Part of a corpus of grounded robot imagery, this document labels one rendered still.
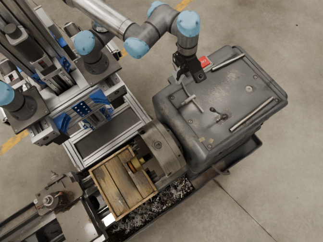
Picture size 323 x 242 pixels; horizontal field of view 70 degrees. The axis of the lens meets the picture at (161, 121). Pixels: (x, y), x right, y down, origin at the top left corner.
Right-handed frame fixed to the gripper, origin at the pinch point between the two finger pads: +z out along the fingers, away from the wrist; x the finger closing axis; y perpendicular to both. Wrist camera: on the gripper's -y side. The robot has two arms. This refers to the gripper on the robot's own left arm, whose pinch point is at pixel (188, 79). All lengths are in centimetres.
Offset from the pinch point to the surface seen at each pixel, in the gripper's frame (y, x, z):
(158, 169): -21.6, 33.4, 30.1
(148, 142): -9.9, 30.4, 18.0
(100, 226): -27, 79, 51
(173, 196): -36, 35, 83
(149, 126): -1.4, 24.9, 21.8
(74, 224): -19, 89, 45
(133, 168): -14, 44, 31
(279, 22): 62, -190, 142
